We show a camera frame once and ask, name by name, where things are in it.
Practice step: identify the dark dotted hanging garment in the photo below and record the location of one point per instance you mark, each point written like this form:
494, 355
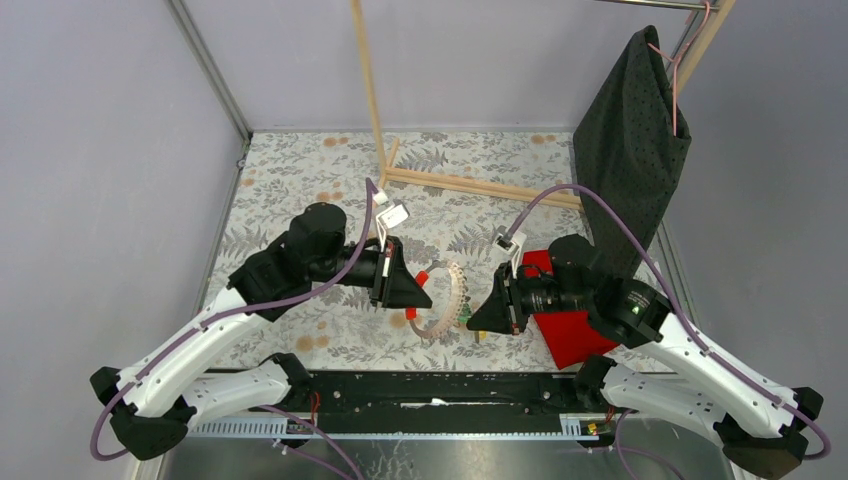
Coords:
631, 145

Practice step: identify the pink clothes hanger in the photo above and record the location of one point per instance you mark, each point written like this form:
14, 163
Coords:
676, 60

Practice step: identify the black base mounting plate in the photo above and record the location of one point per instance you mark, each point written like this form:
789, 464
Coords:
462, 394

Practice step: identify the slotted cable duct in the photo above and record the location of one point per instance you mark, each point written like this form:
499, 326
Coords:
521, 427

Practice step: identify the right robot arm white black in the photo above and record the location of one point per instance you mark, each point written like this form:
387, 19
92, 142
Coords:
757, 423

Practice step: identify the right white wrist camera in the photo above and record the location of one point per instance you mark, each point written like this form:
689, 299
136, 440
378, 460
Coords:
511, 244

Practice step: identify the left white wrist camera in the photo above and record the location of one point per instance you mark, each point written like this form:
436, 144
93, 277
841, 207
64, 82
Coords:
390, 214

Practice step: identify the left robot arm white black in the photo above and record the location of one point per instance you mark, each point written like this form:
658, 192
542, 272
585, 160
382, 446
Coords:
153, 404

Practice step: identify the large keyring with red handle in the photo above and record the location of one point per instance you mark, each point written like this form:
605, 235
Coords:
449, 304

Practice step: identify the floral patterned table mat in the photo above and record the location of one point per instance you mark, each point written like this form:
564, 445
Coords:
340, 329

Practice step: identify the red cloth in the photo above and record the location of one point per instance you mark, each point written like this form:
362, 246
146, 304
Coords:
570, 324

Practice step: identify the green key tag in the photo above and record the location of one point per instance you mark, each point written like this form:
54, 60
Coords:
464, 314

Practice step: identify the aluminium frame post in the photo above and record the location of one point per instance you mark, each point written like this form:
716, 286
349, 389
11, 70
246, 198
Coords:
197, 45

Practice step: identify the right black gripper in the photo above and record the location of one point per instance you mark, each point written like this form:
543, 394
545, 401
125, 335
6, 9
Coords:
494, 315

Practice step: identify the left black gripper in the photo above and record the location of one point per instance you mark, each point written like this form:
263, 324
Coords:
394, 285

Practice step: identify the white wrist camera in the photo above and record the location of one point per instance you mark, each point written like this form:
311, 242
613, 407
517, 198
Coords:
390, 214
511, 244

